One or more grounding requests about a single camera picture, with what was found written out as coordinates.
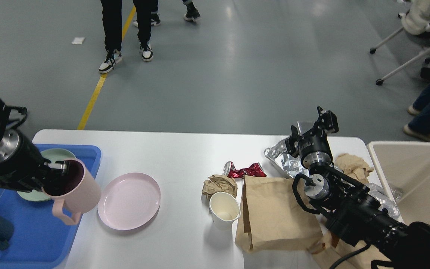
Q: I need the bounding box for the pink mug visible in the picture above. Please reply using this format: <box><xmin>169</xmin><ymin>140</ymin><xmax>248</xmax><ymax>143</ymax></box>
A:
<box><xmin>42</xmin><ymin>158</ymin><xmax>102</xmax><ymax>225</ymax></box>

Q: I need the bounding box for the person with black sneakers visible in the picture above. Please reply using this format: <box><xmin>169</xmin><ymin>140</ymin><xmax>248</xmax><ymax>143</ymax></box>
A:
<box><xmin>133</xmin><ymin>0</ymin><xmax>202</xmax><ymax>28</ymax></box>

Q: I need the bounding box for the crumpled aluminium foil tray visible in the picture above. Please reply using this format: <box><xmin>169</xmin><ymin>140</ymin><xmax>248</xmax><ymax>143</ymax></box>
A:
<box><xmin>264</xmin><ymin>124</ymin><xmax>334</xmax><ymax>178</ymax></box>

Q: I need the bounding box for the crushed red can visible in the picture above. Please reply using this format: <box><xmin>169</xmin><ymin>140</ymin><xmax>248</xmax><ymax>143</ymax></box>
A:
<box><xmin>222</xmin><ymin>161</ymin><xmax>267</xmax><ymax>179</ymax></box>

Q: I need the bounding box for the person in black trousers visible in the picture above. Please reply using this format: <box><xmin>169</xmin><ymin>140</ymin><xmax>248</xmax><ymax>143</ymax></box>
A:
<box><xmin>99</xmin><ymin>0</ymin><xmax>155</xmax><ymax>74</ymax></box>

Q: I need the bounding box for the crumpled brown paper ball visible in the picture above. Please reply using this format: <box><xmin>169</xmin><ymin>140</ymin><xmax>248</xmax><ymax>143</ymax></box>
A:
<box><xmin>202</xmin><ymin>175</ymin><xmax>238</xmax><ymax>200</ymax></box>

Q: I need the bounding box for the brown paper bag lower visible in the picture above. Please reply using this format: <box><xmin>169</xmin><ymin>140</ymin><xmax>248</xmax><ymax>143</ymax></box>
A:
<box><xmin>307</xmin><ymin>231</ymin><xmax>389</xmax><ymax>269</ymax></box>

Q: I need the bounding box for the pink plate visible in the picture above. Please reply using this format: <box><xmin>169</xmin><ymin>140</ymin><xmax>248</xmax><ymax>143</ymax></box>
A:
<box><xmin>97</xmin><ymin>172</ymin><xmax>162</xmax><ymax>231</ymax></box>

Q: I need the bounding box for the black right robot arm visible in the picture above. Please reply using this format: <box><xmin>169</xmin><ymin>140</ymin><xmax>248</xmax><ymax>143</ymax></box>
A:
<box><xmin>285</xmin><ymin>106</ymin><xmax>430</xmax><ymax>269</ymax></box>

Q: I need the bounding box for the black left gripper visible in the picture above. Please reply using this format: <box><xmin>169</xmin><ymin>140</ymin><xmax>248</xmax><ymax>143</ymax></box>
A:
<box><xmin>0</xmin><ymin>129</ymin><xmax>72</xmax><ymax>192</ymax></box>

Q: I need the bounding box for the white paper cup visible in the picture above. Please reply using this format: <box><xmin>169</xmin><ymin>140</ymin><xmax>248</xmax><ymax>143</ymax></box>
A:
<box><xmin>209</xmin><ymin>192</ymin><xmax>240</xmax><ymax>231</ymax></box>

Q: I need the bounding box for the beige plastic bin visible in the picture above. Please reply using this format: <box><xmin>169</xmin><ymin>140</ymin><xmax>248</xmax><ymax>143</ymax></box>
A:
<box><xmin>367</xmin><ymin>141</ymin><xmax>430</xmax><ymax>225</ymax></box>

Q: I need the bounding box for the brown paper bag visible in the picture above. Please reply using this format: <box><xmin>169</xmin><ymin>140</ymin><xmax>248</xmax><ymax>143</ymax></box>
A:
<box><xmin>307</xmin><ymin>231</ymin><xmax>389</xmax><ymax>269</ymax></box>
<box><xmin>234</xmin><ymin>176</ymin><xmax>323</xmax><ymax>253</ymax></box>

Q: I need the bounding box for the green plate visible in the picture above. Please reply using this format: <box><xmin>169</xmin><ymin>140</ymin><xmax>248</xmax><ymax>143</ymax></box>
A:
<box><xmin>17</xmin><ymin>148</ymin><xmax>75</xmax><ymax>202</ymax></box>

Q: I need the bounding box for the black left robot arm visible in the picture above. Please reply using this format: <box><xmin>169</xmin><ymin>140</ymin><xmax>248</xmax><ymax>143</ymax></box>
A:
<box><xmin>0</xmin><ymin>98</ymin><xmax>71</xmax><ymax>195</ymax></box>

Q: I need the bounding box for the crumpled brown paper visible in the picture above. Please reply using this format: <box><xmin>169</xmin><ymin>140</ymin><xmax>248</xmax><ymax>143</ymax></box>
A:
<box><xmin>334</xmin><ymin>153</ymin><xmax>374</xmax><ymax>185</ymax></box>

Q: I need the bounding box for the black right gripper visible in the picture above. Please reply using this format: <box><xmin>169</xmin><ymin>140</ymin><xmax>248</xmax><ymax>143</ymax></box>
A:
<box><xmin>285</xmin><ymin>107</ymin><xmax>339</xmax><ymax>168</ymax></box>

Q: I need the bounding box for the clear plastic wrap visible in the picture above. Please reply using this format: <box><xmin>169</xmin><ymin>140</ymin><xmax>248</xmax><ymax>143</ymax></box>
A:
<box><xmin>367</xmin><ymin>183</ymin><xmax>401</xmax><ymax>219</ymax></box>

